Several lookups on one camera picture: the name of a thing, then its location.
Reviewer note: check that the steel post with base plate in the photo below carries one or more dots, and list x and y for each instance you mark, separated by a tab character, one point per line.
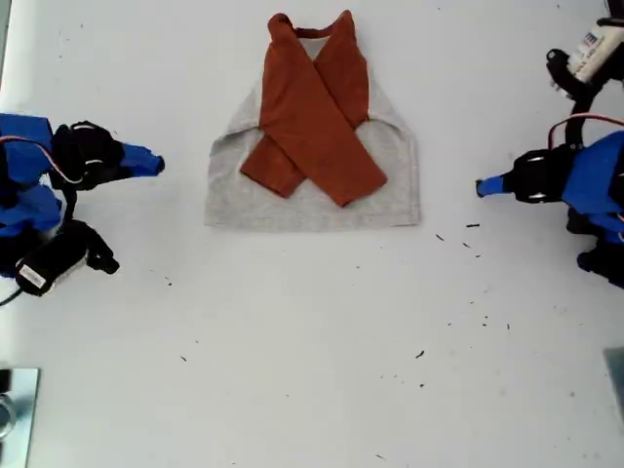
24	414

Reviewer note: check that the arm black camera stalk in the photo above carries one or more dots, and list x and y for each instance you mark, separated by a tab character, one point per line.
575	129
68	207

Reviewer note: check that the black clamp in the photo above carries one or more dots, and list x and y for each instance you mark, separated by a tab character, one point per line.
5	380

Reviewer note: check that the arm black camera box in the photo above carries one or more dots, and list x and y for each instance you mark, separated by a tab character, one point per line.
597	51
44	265

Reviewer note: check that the grey shirt with brown sleeves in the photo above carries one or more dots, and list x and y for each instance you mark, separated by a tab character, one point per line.
312	214

